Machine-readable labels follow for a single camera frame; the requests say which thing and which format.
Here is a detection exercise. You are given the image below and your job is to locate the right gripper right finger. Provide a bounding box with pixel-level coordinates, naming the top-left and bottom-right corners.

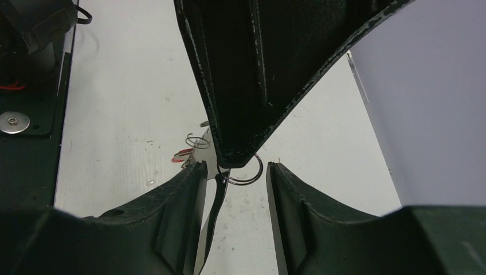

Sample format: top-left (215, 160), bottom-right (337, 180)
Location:
top-left (266, 163), bottom-right (485, 274)

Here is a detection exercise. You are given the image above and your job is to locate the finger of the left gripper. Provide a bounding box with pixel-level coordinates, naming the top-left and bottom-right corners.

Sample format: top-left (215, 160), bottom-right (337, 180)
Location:
top-left (262, 0), bottom-right (414, 170)
top-left (174, 1), bottom-right (265, 168)

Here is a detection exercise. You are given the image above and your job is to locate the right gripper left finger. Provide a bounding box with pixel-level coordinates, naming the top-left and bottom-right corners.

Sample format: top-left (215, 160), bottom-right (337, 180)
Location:
top-left (1, 163), bottom-right (207, 274)

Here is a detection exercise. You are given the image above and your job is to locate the red key tag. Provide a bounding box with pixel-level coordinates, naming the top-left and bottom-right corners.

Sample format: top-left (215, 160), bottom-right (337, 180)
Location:
top-left (171, 148), bottom-right (194, 163)

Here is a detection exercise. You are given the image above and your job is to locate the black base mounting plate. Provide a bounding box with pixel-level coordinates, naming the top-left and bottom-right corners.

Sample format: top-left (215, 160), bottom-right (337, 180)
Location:
top-left (1, 53), bottom-right (72, 211)

